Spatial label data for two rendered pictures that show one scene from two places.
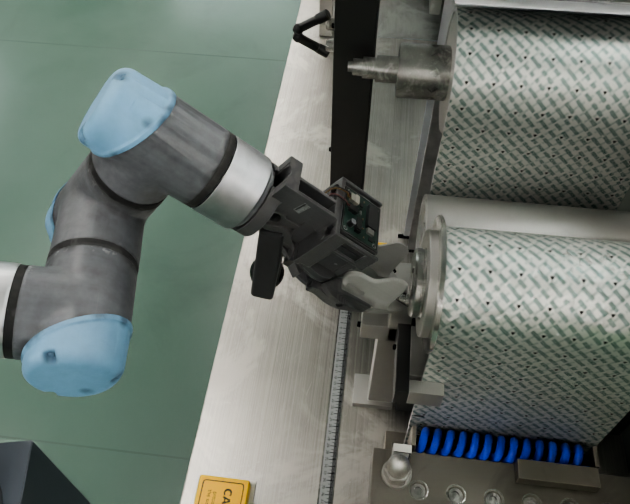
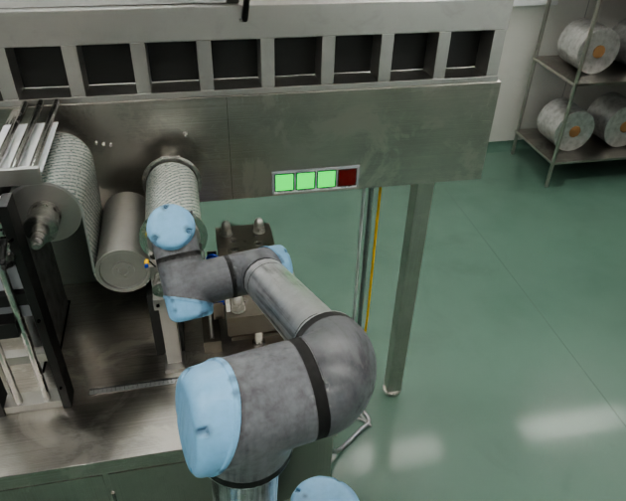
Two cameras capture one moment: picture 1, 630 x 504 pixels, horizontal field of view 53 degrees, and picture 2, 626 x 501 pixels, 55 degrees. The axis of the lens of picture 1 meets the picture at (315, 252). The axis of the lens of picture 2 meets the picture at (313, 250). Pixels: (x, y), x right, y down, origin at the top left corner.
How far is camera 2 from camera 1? 1.12 m
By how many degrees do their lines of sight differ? 73
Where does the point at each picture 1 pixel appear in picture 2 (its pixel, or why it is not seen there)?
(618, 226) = (123, 197)
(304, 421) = not seen: hidden behind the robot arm
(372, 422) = (194, 360)
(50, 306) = (265, 253)
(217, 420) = not seen: hidden behind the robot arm
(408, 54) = (43, 214)
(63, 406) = not seen: outside the picture
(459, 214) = (120, 240)
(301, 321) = (125, 410)
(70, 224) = (218, 266)
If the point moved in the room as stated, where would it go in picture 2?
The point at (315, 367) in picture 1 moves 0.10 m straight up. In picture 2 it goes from (161, 394) to (156, 364)
